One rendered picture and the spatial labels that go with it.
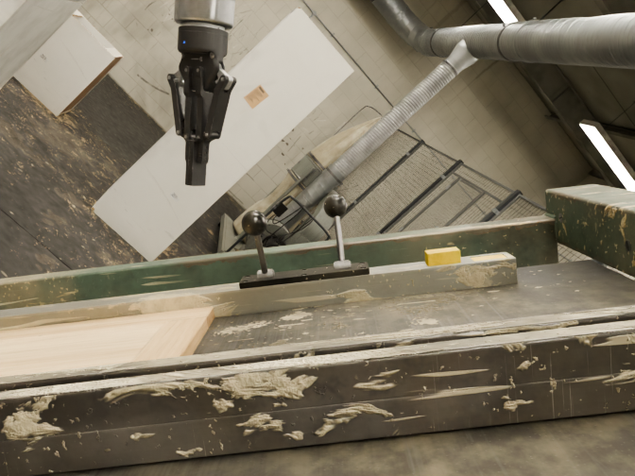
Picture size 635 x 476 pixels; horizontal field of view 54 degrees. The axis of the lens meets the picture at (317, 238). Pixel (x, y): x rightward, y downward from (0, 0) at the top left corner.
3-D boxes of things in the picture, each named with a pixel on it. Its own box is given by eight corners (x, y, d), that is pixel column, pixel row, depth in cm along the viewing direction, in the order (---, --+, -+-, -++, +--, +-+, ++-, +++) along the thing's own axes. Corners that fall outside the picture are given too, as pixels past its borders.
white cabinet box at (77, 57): (20, 63, 559) (75, 7, 551) (70, 110, 577) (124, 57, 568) (1, 65, 517) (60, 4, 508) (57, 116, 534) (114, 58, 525)
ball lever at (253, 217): (255, 275, 98) (239, 206, 90) (279, 272, 98) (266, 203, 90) (254, 291, 95) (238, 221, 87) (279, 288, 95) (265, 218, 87)
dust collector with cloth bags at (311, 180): (214, 222, 712) (356, 89, 687) (257, 263, 733) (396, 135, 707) (209, 261, 583) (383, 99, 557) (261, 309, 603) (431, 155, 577)
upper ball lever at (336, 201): (332, 279, 97) (322, 201, 102) (355, 276, 97) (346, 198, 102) (330, 272, 94) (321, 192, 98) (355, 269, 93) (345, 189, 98)
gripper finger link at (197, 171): (204, 141, 97) (208, 141, 97) (201, 185, 99) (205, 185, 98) (190, 140, 95) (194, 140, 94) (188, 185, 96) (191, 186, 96)
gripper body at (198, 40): (241, 32, 94) (237, 94, 96) (201, 33, 99) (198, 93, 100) (205, 22, 88) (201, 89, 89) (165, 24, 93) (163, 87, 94)
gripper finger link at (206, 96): (213, 69, 96) (219, 69, 95) (210, 143, 97) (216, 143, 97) (194, 66, 92) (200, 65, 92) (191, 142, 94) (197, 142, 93)
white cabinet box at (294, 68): (107, 190, 501) (291, 10, 477) (160, 239, 518) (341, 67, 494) (90, 209, 443) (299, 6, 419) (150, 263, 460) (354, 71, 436)
